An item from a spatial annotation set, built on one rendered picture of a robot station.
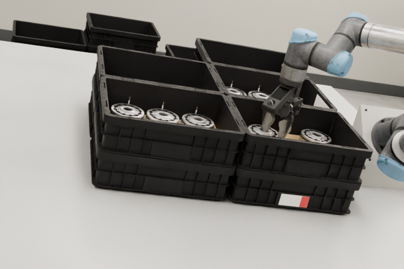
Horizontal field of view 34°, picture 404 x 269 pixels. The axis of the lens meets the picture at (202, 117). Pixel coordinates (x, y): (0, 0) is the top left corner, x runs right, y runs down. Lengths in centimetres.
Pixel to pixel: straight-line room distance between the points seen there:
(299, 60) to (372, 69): 392
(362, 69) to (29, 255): 457
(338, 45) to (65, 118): 93
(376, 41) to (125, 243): 91
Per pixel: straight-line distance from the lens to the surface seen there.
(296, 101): 207
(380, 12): 575
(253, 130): 210
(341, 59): 195
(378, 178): 237
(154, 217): 182
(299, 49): 199
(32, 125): 221
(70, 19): 507
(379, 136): 233
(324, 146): 196
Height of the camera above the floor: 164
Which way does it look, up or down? 22 degrees down
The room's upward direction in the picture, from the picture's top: 14 degrees clockwise
